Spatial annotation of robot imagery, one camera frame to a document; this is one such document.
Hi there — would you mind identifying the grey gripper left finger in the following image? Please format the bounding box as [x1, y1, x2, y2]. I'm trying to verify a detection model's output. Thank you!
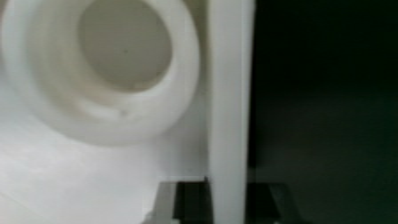
[140, 181, 209, 224]

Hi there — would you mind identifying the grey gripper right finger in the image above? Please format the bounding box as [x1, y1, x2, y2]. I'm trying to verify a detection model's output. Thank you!
[247, 183, 312, 224]

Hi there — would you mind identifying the white square tabletop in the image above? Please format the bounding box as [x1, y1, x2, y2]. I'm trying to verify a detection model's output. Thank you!
[0, 0, 254, 224]

